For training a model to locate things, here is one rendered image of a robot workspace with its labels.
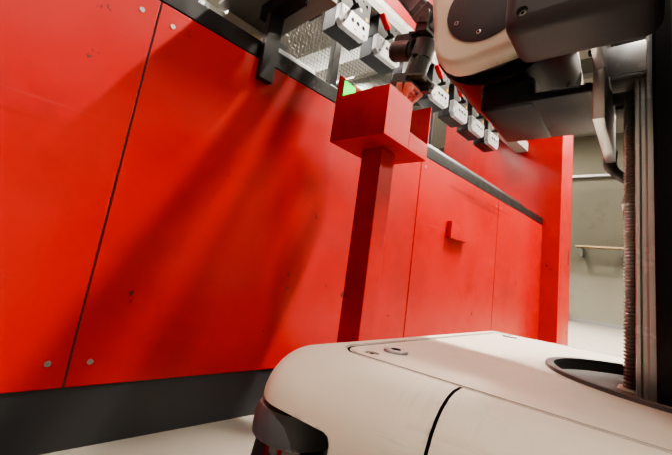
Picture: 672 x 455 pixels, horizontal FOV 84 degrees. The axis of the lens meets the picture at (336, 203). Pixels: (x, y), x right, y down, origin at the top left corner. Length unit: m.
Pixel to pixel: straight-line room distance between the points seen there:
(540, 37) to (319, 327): 0.86
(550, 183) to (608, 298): 8.80
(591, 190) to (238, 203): 11.31
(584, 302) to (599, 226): 1.96
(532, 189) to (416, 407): 2.56
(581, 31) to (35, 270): 0.80
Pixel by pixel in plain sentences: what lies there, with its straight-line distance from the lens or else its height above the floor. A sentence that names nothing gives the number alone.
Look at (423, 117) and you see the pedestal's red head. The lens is 1.05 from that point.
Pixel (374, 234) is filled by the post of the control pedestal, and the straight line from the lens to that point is 0.88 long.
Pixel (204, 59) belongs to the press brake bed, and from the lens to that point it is 0.91.
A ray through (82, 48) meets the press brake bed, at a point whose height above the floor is 0.67.
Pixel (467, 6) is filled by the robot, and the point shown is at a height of 0.73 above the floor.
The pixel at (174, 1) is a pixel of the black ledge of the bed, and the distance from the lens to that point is 0.93.
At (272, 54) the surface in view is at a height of 0.84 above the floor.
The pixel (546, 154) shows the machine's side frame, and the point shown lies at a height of 1.30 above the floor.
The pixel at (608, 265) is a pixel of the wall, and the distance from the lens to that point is 11.50.
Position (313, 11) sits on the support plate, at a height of 0.99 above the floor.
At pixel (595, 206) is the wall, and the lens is 11.76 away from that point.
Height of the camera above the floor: 0.35
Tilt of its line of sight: 10 degrees up
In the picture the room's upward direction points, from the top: 8 degrees clockwise
